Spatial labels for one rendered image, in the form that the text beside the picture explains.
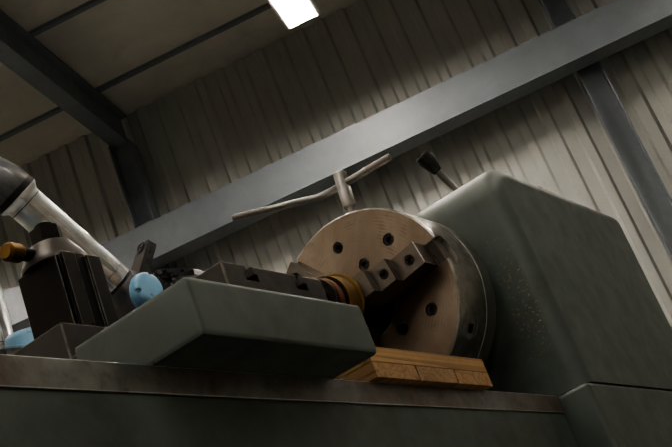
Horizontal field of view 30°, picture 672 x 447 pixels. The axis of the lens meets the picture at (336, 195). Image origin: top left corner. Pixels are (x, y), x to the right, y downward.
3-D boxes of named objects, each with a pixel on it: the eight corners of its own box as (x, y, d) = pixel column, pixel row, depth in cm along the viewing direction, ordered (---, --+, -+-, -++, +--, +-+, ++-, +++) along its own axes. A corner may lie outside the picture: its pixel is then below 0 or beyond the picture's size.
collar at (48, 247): (57, 289, 154) (51, 267, 155) (102, 258, 150) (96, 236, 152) (8, 282, 147) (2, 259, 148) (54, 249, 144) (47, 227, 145)
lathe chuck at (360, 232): (342, 443, 199) (292, 261, 210) (513, 375, 185) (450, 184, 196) (311, 443, 192) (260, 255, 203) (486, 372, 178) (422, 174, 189)
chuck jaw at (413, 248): (383, 286, 193) (440, 238, 189) (399, 312, 190) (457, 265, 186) (345, 278, 183) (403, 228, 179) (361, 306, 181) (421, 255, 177)
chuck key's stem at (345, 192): (368, 235, 199) (348, 170, 203) (360, 233, 197) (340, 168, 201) (358, 240, 200) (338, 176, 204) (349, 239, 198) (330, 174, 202)
